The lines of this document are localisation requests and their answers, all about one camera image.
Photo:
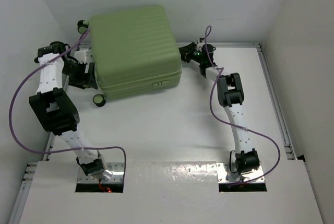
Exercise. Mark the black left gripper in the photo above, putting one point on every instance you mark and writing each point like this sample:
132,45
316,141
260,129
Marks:
90,80

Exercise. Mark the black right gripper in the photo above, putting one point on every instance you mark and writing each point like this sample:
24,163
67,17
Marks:
186,52

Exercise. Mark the green suitcase blue lining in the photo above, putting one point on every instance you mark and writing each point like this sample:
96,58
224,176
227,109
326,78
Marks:
134,51

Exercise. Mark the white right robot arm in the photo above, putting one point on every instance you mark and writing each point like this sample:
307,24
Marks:
230,96

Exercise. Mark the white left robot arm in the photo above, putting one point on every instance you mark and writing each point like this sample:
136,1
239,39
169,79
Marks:
54,108

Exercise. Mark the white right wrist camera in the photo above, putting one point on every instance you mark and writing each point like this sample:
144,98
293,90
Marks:
200,43

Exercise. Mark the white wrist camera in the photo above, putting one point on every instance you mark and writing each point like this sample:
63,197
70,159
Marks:
83,56
200,43

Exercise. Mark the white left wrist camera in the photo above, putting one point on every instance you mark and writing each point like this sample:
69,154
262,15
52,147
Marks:
83,56

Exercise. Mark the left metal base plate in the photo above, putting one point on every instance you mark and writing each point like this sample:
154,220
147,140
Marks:
112,175

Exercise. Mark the metal base plate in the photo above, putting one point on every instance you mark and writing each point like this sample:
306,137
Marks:
112,175
225,176

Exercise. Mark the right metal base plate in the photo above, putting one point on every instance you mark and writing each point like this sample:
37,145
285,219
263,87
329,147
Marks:
225,176

